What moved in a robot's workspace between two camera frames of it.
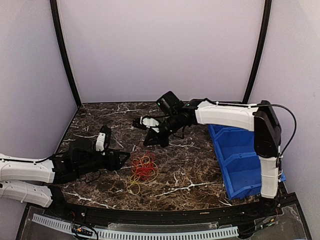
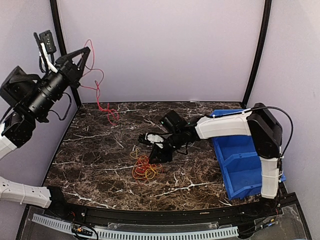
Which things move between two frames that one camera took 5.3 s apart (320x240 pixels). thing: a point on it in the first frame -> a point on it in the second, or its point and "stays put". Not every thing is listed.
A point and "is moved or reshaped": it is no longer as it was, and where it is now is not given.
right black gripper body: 173,124 -> 176,139
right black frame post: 263,42 stays put
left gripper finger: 123,157 -> 81,65
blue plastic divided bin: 240,163 stays put
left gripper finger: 114,153 -> 69,57
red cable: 147,169 is moved or reshaped
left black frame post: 56,16 stays put
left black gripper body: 89,167 -> 71,77
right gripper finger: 152,138 -> 154,156
